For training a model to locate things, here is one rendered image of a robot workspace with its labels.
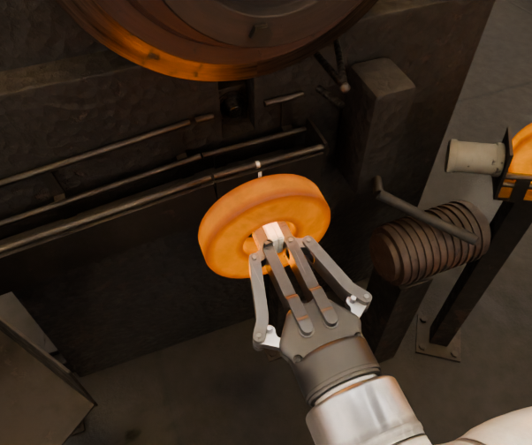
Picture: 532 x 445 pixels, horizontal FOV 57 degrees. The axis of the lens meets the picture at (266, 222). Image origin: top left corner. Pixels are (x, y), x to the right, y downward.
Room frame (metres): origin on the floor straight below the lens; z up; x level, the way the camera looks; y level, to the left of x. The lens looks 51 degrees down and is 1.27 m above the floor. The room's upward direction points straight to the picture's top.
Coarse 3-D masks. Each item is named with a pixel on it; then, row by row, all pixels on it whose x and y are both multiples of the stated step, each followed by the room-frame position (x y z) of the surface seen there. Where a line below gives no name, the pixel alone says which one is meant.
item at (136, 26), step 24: (96, 0) 0.48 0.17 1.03; (120, 0) 0.49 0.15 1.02; (144, 0) 0.48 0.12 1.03; (120, 24) 0.49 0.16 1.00; (144, 24) 0.50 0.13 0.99; (168, 24) 0.49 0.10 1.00; (336, 24) 0.59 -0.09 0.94; (168, 48) 0.51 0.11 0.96; (192, 48) 0.52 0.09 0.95; (216, 48) 0.53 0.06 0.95; (240, 48) 0.54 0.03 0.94; (264, 48) 0.55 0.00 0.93; (288, 48) 0.56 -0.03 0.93
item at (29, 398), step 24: (0, 336) 0.32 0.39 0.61; (24, 336) 0.26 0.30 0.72; (0, 360) 0.28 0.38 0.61; (24, 360) 0.28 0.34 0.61; (48, 360) 0.24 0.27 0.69; (0, 384) 0.25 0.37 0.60; (24, 384) 0.25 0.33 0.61; (48, 384) 0.24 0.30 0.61; (72, 384) 0.23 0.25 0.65; (0, 408) 0.21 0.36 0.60; (24, 408) 0.21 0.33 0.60; (48, 408) 0.21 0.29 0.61; (72, 408) 0.21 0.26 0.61; (0, 432) 0.18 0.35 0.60; (24, 432) 0.18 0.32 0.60; (48, 432) 0.18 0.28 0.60; (72, 432) 0.18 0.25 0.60
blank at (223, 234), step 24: (240, 192) 0.34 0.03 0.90; (264, 192) 0.34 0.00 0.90; (288, 192) 0.34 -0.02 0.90; (312, 192) 0.35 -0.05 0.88; (216, 216) 0.32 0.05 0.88; (240, 216) 0.32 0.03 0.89; (264, 216) 0.33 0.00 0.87; (288, 216) 0.34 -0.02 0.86; (312, 216) 0.35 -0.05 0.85; (216, 240) 0.31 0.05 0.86; (240, 240) 0.32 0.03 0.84; (216, 264) 0.31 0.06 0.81; (240, 264) 0.32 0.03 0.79; (288, 264) 0.34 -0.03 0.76
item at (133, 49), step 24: (72, 0) 0.49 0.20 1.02; (96, 24) 0.50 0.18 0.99; (120, 48) 0.51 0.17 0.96; (144, 48) 0.52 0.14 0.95; (312, 48) 0.59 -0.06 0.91; (168, 72) 0.52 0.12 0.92; (192, 72) 0.53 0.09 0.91; (216, 72) 0.55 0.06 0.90; (240, 72) 0.56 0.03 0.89; (264, 72) 0.57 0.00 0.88
